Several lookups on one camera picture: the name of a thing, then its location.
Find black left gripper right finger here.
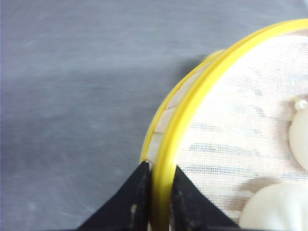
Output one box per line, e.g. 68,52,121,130
171,167,239,231

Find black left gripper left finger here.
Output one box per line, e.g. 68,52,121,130
77,161,150,231

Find steamer basket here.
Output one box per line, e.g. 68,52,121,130
141,19,308,231

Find white liner cloth in basket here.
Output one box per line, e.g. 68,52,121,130
177,33,308,222

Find white bun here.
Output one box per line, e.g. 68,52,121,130
288,98,308,171
239,184,308,231

